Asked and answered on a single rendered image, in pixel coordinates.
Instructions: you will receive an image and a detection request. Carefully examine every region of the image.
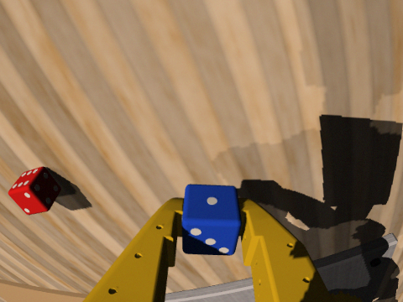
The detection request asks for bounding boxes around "blue die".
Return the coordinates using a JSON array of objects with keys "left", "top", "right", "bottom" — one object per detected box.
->
[{"left": 181, "top": 184, "right": 242, "bottom": 255}]

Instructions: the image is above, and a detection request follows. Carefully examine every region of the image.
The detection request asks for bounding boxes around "red die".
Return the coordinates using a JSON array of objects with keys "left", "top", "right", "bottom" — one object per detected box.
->
[{"left": 8, "top": 166, "right": 61, "bottom": 215}]

